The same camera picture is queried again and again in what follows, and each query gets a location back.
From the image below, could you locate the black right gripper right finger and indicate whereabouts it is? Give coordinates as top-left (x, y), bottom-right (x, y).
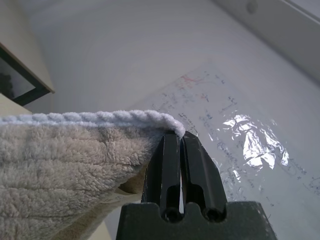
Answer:
top-left (180, 132), bottom-right (228, 211)

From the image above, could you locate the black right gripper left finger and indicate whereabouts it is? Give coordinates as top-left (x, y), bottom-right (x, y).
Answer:
top-left (140, 133), bottom-right (182, 211)

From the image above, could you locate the beige towel with white trim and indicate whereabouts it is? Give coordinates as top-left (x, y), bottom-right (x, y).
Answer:
top-left (0, 109), bottom-right (186, 240)

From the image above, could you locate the whiteboard sheet with handwriting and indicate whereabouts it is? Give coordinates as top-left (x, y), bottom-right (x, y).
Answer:
top-left (132, 58), bottom-right (320, 203)

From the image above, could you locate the white wall rail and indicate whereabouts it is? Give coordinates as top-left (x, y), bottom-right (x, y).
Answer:
top-left (212, 0), bottom-right (320, 88)

